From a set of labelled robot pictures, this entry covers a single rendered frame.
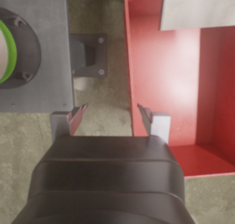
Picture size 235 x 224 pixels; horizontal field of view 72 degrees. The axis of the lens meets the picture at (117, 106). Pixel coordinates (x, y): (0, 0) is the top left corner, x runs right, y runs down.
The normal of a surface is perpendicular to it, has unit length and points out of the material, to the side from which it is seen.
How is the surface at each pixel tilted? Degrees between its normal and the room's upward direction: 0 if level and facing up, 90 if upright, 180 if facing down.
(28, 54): 70
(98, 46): 0
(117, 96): 0
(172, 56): 0
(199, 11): 30
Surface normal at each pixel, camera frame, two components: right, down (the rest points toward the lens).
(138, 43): 0.00, 0.28
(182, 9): 0.04, 0.72
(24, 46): 0.96, 0.00
